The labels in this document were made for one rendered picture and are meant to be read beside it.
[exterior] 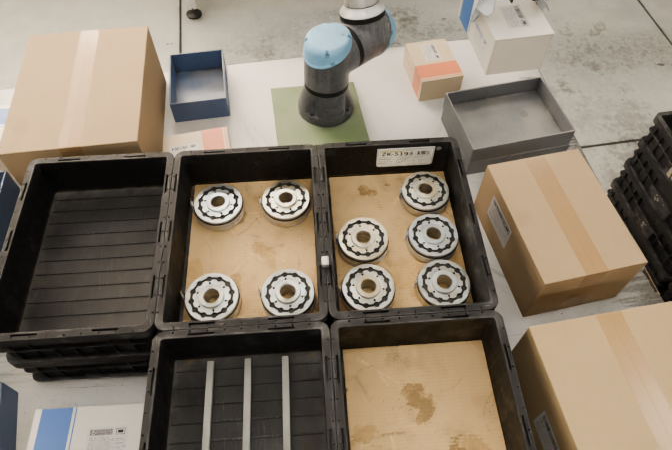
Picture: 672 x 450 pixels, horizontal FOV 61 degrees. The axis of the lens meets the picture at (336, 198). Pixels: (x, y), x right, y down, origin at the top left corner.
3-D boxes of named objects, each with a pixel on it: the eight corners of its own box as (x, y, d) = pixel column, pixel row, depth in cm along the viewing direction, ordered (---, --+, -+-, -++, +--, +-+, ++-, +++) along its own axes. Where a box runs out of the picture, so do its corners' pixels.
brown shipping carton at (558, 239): (472, 205, 139) (487, 165, 126) (555, 189, 142) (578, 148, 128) (522, 317, 122) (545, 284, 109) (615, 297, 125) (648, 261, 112)
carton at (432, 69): (402, 64, 168) (405, 43, 162) (441, 58, 170) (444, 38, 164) (418, 101, 159) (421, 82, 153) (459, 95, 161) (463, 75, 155)
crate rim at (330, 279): (317, 150, 122) (317, 143, 120) (454, 143, 123) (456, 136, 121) (329, 325, 99) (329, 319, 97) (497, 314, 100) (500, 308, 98)
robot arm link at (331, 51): (293, 78, 146) (292, 33, 136) (331, 56, 152) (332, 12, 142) (325, 101, 141) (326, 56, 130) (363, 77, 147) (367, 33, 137)
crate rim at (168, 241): (177, 158, 121) (175, 150, 119) (317, 150, 122) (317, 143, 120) (156, 336, 98) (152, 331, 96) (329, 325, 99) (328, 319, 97)
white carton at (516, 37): (457, 14, 127) (465, -22, 120) (508, 9, 128) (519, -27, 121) (485, 75, 116) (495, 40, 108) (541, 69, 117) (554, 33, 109)
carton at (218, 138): (173, 192, 141) (165, 173, 135) (170, 156, 148) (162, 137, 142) (236, 180, 143) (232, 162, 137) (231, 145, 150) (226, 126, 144)
